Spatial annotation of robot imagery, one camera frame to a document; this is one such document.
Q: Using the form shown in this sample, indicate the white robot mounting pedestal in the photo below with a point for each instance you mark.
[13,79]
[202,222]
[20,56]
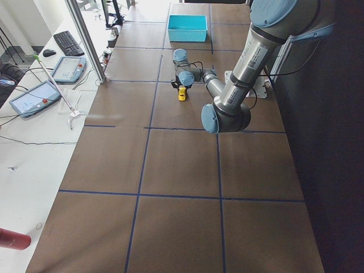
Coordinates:
[259,88]

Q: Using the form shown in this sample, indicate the aluminium frame post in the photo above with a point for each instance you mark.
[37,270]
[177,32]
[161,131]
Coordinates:
[85,38]

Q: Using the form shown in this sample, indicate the black computer mouse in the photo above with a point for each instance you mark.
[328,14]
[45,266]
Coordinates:
[49,52]

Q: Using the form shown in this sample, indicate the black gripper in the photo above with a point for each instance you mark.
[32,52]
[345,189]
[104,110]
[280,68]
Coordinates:
[180,86]

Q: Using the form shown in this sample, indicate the turquoise plastic bin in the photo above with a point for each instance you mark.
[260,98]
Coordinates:
[187,28]

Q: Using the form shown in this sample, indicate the yellow beetle toy car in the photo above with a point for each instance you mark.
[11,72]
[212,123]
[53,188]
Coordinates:
[182,93]

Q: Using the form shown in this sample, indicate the upper teach pendant tablet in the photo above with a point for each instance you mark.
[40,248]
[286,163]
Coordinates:
[69,69]

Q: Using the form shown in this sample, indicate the lower teach pendant tablet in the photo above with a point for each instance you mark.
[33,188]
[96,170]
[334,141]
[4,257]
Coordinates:
[35,100]

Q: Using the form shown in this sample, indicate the white grabber stick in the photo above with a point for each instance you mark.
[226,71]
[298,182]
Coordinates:
[74,113]

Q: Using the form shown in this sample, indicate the black keyboard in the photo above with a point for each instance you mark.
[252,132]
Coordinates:
[67,44]

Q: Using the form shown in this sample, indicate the red cylinder bottle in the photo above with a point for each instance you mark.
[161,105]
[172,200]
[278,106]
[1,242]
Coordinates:
[14,240]

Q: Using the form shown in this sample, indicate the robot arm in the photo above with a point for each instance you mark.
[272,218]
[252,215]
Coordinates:
[272,24]

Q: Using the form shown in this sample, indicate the small metal cup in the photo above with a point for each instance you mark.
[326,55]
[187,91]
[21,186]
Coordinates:
[114,31]

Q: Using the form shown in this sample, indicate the teach pendant tablet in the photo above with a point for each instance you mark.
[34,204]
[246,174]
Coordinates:
[35,100]
[69,69]

